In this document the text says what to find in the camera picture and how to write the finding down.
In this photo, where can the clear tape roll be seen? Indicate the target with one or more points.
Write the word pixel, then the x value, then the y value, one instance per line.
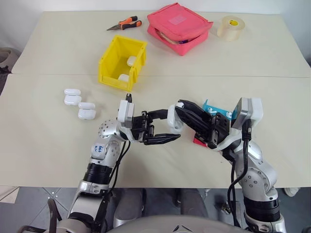
pixel 230 28

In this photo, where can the grey robot torso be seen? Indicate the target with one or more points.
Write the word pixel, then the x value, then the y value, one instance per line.
pixel 182 224

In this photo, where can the white earbud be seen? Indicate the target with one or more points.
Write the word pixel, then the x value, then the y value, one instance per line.
pixel 209 110
pixel 228 114
pixel 179 104

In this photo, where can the red flat block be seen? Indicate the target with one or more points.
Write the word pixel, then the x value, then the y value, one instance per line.
pixel 198 142

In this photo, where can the orange black pliers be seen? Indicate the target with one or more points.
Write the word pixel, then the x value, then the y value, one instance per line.
pixel 126 23

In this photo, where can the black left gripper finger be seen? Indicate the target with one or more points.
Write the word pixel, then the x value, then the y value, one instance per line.
pixel 159 114
pixel 161 138

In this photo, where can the yellow plastic bin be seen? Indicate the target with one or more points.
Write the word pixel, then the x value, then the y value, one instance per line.
pixel 111 63

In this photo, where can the grey round object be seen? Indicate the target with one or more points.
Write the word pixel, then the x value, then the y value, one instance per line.
pixel 8 57

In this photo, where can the black frame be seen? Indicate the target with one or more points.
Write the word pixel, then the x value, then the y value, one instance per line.
pixel 52 213

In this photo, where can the teal earbud holder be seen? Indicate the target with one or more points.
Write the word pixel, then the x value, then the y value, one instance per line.
pixel 219 111

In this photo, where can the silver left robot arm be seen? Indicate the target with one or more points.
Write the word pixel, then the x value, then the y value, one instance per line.
pixel 107 148

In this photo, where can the grey rounded shape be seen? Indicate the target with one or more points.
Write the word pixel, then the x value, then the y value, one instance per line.
pixel 193 202
pixel 128 206

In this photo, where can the pink fabric pouch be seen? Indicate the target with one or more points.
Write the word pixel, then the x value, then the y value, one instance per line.
pixel 178 26

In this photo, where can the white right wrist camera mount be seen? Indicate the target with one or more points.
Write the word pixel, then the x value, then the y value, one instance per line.
pixel 250 111

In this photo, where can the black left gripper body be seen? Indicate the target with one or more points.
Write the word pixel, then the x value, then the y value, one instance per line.
pixel 141 126

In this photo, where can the white earbud case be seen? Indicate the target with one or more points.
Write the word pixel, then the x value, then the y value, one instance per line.
pixel 124 77
pixel 86 111
pixel 172 119
pixel 132 60
pixel 72 97

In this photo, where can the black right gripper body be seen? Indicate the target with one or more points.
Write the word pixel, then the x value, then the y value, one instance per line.
pixel 219 129

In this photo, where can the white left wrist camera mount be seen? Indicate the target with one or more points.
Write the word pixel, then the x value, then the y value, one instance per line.
pixel 125 112

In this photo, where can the white foot-like object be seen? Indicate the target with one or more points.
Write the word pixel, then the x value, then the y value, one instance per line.
pixel 291 192

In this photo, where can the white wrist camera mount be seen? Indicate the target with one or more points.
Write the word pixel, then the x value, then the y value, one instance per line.
pixel 125 112
pixel 250 111

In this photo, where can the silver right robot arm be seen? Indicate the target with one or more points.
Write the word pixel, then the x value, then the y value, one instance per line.
pixel 256 180

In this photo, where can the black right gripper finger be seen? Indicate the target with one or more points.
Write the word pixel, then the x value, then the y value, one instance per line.
pixel 195 108
pixel 194 125

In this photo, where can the closed white earbud case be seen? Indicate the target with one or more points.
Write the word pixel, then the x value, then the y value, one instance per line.
pixel 124 77
pixel 132 60

